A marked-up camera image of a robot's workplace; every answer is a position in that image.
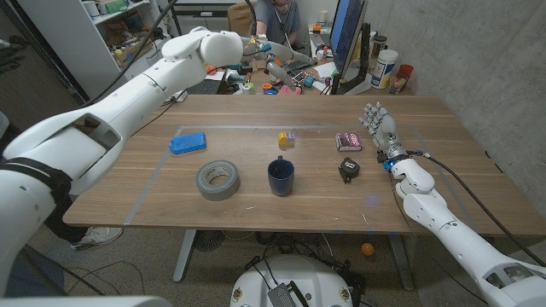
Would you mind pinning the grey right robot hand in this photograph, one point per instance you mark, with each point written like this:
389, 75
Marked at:
386, 130

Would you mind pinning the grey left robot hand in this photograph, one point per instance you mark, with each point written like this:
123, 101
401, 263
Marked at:
290, 55

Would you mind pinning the thin white stick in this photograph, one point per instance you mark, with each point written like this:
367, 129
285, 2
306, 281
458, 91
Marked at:
283, 25

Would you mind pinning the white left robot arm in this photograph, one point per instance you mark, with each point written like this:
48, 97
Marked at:
128, 98

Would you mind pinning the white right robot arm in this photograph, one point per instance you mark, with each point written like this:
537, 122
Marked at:
448, 226

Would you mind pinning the black tape measure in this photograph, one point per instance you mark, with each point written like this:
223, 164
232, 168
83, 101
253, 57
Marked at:
350, 168

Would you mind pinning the dark blue cup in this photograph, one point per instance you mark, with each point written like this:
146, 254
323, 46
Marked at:
280, 179

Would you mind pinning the black keyboard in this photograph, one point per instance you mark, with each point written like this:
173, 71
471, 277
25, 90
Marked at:
300, 65

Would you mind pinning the pink cloth item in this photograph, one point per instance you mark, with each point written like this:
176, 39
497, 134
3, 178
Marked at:
290, 90

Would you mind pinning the purple Jell-O box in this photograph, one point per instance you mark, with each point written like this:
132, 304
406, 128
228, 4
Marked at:
347, 142

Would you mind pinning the person in grey t-shirt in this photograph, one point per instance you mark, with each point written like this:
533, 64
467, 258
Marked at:
268, 21

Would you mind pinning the black computer monitor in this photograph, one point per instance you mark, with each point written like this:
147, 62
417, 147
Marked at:
345, 34

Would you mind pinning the white plastic canister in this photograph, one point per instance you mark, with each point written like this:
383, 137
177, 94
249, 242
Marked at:
383, 68

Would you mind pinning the brown office chair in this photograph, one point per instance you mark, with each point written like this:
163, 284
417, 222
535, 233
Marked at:
241, 17

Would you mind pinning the black monitor stand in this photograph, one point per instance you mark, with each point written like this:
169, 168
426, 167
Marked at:
364, 55

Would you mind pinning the dark lidded jar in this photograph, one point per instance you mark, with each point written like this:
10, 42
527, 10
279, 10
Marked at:
379, 46

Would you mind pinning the black laptop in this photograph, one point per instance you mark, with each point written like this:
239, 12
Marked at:
207, 87

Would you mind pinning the white power box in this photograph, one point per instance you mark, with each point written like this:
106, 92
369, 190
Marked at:
182, 96

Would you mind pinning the orange ball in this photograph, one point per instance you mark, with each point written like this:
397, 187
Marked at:
367, 249

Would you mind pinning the grey table leg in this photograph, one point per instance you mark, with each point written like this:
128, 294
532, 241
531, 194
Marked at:
184, 256
401, 260

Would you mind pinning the blue sponge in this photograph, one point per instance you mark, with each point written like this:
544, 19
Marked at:
187, 143

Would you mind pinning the cardboard box with tools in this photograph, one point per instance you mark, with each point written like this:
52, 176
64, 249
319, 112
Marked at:
128, 51

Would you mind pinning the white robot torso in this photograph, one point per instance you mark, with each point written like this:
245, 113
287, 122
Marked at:
298, 277

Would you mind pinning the white shelf unit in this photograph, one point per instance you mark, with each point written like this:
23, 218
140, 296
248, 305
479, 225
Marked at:
85, 47

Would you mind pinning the black glove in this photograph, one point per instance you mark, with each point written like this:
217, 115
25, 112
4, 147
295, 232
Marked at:
10, 55

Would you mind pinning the grey duct tape roll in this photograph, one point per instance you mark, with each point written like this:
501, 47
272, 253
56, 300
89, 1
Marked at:
209, 187

